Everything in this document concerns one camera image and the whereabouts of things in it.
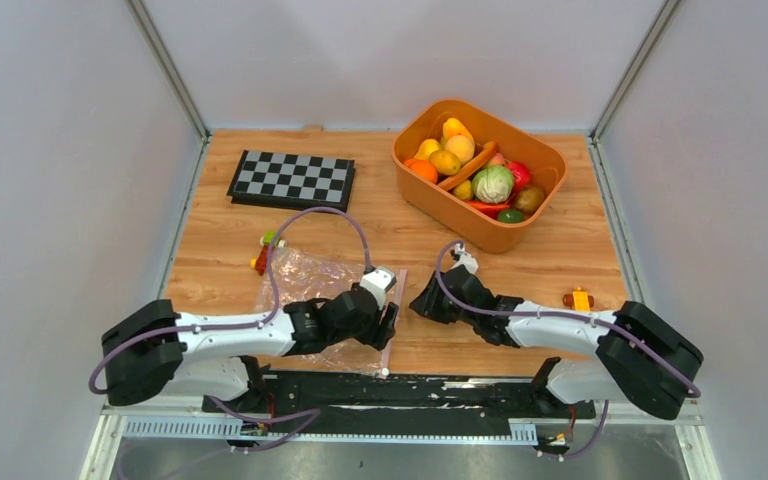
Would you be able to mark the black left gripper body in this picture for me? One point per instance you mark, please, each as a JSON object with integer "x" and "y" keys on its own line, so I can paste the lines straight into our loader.
{"x": 373, "y": 334}

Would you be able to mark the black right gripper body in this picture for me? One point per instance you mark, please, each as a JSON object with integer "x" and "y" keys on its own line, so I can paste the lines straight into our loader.
{"x": 438, "y": 312}

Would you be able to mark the clear zip top bag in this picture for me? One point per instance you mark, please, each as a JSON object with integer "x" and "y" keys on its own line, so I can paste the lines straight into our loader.
{"x": 300, "y": 276}

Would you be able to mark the green toy cabbage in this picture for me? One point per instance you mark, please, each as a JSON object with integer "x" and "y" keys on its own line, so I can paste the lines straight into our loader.
{"x": 493, "y": 185}

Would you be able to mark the orange plastic basket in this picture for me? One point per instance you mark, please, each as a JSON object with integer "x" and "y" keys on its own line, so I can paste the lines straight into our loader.
{"x": 547, "y": 166}

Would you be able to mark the orange toy sausage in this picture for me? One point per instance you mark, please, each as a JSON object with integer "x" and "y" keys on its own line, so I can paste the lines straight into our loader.
{"x": 488, "y": 151}

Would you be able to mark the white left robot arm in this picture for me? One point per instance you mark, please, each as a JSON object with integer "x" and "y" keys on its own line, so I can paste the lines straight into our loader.
{"x": 159, "y": 351}

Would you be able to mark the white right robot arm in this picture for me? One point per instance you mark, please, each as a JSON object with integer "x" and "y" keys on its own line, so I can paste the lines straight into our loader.
{"x": 627, "y": 354}

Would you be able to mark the red toy chili pepper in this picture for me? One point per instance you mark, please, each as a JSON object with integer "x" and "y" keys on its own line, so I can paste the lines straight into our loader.
{"x": 489, "y": 209}

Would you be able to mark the green toy lime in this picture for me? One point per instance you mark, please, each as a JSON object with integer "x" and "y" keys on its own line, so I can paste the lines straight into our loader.
{"x": 511, "y": 216}

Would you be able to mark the small yellow toy fruit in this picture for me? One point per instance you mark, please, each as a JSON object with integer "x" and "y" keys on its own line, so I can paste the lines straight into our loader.
{"x": 463, "y": 191}

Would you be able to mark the red green brick car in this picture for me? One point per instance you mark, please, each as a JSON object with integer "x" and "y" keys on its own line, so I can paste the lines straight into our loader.
{"x": 259, "y": 263}

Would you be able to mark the brown toy potato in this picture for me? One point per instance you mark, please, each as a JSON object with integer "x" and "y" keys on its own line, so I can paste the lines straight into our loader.
{"x": 529, "y": 200}

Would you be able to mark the orange toy fruit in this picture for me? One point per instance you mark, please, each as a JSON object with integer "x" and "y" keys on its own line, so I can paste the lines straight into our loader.
{"x": 423, "y": 168}

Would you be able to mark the yellow brick toy car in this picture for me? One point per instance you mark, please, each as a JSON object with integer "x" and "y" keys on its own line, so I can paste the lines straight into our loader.
{"x": 579, "y": 300}

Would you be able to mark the red toy apple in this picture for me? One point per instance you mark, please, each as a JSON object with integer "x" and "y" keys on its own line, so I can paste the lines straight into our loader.
{"x": 521, "y": 175}

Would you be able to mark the pink toy peach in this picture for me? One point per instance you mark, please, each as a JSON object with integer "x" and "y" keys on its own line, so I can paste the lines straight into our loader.
{"x": 497, "y": 159}

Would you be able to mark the black white checkerboard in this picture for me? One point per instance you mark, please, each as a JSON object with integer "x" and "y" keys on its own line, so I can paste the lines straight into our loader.
{"x": 292, "y": 181}

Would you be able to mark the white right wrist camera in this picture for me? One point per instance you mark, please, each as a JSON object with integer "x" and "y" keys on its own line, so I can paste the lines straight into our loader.
{"x": 462, "y": 258}

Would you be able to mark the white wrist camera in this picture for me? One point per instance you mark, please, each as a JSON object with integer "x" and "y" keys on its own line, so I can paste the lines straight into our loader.
{"x": 462, "y": 258}
{"x": 378, "y": 283}

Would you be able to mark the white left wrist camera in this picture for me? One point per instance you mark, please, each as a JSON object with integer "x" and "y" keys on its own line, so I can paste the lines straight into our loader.
{"x": 378, "y": 283}

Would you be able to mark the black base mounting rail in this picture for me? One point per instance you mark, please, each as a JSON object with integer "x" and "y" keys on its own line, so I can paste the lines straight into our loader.
{"x": 419, "y": 405}

